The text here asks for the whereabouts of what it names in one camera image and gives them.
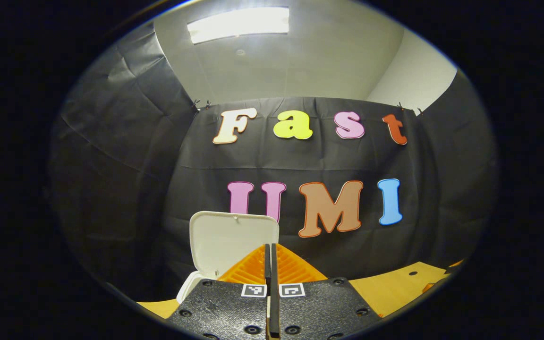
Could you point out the white desktop garbage bin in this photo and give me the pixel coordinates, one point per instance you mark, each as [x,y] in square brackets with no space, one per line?
[225,241]

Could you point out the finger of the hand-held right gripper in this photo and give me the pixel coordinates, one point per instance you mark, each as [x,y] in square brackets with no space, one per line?
[452,269]

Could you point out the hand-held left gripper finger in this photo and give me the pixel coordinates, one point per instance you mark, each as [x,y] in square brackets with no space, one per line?
[267,264]
[274,283]

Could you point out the ceiling light panel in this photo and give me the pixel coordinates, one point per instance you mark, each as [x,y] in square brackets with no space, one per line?
[239,23]

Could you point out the black backdrop cloth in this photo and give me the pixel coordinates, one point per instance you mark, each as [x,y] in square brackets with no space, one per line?
[158,156]

